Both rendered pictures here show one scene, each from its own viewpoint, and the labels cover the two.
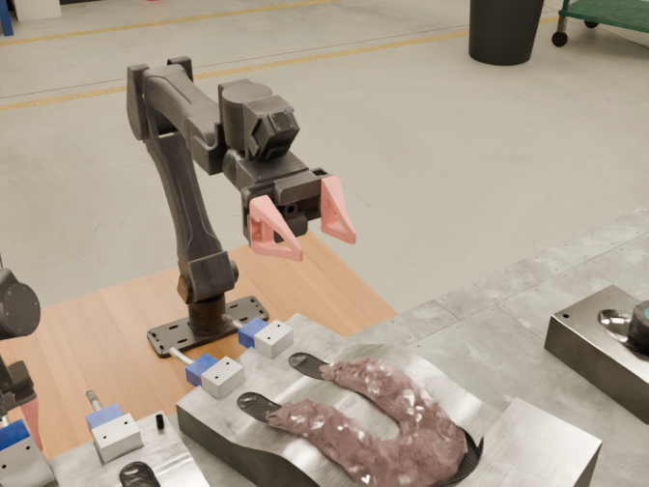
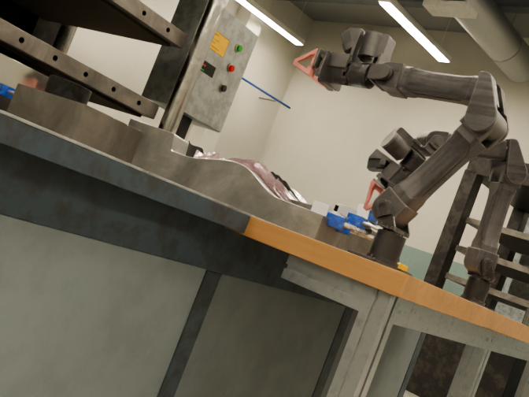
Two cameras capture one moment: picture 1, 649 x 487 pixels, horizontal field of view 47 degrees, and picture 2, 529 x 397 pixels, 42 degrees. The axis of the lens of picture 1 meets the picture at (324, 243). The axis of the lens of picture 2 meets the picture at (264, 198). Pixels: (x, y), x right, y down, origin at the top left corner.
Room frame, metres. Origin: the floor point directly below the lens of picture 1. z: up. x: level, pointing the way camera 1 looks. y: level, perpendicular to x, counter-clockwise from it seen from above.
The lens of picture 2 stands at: (2.21, -0.60, 0.78)
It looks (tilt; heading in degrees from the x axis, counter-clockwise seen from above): 3 degrees up; 158
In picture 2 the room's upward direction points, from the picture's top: 21 degrees clockwise
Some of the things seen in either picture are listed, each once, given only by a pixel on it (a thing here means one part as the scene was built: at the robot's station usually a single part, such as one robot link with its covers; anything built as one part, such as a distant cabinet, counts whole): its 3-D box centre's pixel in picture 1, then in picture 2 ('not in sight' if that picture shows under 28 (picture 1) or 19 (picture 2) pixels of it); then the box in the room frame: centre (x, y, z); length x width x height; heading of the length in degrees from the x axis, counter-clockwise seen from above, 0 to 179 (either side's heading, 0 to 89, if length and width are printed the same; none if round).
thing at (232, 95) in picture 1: (240, 127); (380, 60); (0.82, 0.10, 1.24); 0.12 x 0.09 x 0.12; 30
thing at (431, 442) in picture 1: (370, 414); (244, 169); (0.68, -0.06, 0.90); 0.26 x 0.18 x 0.08; 51
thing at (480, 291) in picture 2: not in sight; (475, 291); (0.67, 0.71, 0.84); 0.20 x 0.07 x 0.08; 120
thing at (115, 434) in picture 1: (105, 420); (360, 222); (0.68, 0.28, 0.89); 0.13 x 0.05 x 0.05; 34
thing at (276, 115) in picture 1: (274, 153); (347, 51); (0.74, 0.05, 1.25); 0.07 x 0.06 x 0.11; 120
